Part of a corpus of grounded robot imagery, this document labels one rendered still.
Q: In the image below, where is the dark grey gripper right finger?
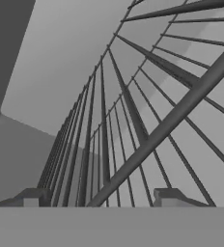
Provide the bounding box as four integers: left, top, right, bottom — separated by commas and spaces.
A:
153, 187, 216, 207

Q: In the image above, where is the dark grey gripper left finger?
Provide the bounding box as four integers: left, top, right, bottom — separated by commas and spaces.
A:
0, 187, 53, 207

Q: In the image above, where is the grey toaster oven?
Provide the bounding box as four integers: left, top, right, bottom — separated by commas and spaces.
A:
0, 0, 224, 207

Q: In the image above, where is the grey wire toaster oven rack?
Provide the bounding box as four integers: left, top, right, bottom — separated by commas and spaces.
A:
36, 0, 224, 207

